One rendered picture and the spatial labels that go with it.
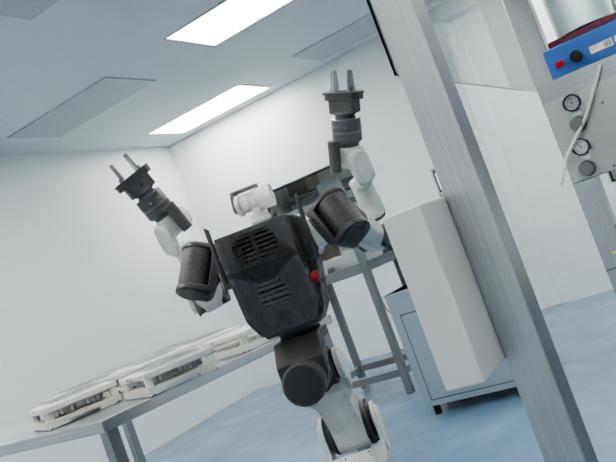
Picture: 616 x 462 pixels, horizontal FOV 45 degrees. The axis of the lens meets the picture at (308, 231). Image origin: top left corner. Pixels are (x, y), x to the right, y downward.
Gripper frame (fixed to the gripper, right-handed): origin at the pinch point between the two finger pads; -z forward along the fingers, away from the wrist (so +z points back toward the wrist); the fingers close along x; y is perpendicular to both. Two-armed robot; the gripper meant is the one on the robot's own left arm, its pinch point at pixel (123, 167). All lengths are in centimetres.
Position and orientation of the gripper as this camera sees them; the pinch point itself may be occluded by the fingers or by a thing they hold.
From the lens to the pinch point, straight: 235.2
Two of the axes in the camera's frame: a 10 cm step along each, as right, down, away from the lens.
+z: 6.0, 7.7, 2.2
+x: 6.8, -6.4, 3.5
